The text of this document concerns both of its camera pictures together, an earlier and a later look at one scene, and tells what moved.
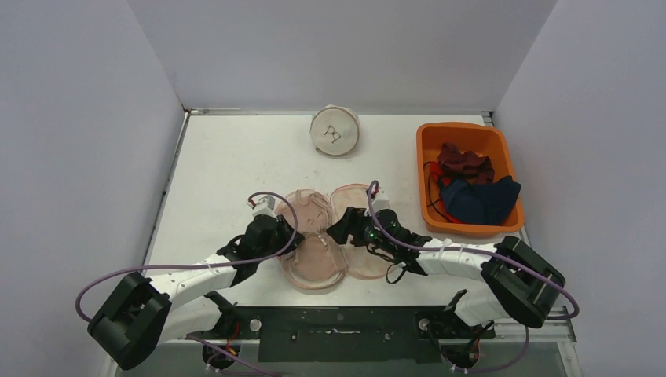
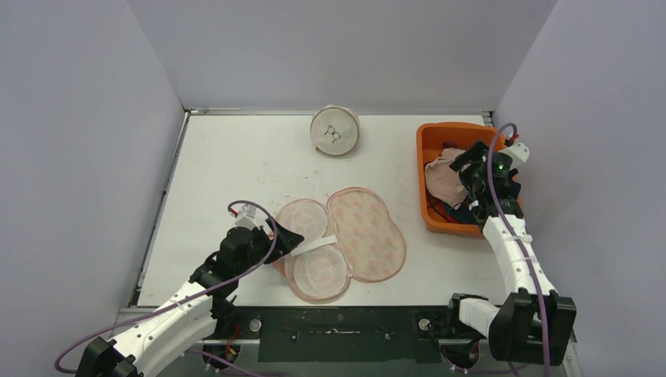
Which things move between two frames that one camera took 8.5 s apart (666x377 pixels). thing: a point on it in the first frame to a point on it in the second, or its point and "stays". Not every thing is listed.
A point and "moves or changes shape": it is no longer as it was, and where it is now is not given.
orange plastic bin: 479,138 stays
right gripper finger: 353,222 to 474,155
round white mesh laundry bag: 334,129 stays
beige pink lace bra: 319,261 to 443,182
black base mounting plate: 349,334 stays
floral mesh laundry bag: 322,261 moves or changes shape
